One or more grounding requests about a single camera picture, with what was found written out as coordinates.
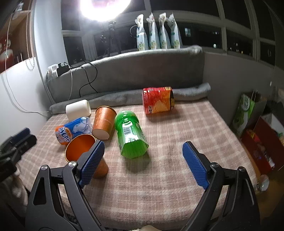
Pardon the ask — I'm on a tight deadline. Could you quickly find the black cable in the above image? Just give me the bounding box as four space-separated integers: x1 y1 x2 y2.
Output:
63 61 99 98

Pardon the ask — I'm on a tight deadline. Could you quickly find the ring light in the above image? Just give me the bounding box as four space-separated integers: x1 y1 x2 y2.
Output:
79 0 131 22

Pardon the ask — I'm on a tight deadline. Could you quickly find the black light tripod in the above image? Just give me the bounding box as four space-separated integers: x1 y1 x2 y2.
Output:
101 20 121 57

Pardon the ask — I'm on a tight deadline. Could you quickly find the red cardboard box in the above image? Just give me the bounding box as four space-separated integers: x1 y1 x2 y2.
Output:
241 113 283 175

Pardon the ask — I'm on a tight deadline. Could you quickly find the green plastic bottle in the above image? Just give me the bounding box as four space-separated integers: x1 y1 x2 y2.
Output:
114 111 149 159

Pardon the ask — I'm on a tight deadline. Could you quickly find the red chip canister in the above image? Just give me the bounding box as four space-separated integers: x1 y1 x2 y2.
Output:
142 87 175 115

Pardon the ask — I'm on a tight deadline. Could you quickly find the white power strip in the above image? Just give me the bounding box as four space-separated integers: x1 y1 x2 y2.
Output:
47 63 69 78

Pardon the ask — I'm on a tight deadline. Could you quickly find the white cable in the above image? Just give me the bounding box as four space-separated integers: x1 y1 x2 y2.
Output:
3 6 74 114

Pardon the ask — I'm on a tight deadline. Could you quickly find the white green pouch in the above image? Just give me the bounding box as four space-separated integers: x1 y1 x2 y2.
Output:
146 13 160 50
167 13 182 49
135 14 149 51
158 12 171 49

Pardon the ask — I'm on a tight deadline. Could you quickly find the grey rolled blanket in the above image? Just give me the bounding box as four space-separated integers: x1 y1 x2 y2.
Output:
50 83 211 115

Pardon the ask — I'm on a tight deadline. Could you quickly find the grey sofa backrest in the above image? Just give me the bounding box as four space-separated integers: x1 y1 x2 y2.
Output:
46 46 205 103

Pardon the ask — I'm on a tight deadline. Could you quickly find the orange paper cup with lettering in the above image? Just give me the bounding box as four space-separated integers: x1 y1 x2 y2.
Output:
64 134 109 179

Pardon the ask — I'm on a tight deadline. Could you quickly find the white plastic cup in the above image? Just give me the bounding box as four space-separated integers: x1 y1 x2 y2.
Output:
65 100 91 121

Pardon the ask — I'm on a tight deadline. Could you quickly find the green paper shopping bag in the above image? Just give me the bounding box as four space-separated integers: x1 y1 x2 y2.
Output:
231 90 267 138

